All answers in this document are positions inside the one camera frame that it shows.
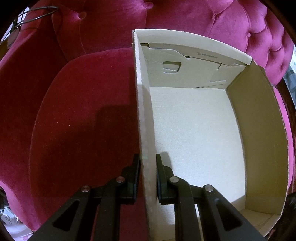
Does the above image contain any cardboard box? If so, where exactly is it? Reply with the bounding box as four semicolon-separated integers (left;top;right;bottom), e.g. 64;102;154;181
132;29;290;240

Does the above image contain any magenta tufted velvet armchair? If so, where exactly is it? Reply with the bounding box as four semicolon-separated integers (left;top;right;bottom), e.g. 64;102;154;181
1;1;293;240

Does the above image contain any grey plaid cloth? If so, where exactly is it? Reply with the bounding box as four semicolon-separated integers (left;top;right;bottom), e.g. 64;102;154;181
283;46;296;93

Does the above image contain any black cable loop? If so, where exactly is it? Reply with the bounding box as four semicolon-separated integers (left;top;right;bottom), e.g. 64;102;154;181
10;5;58;30

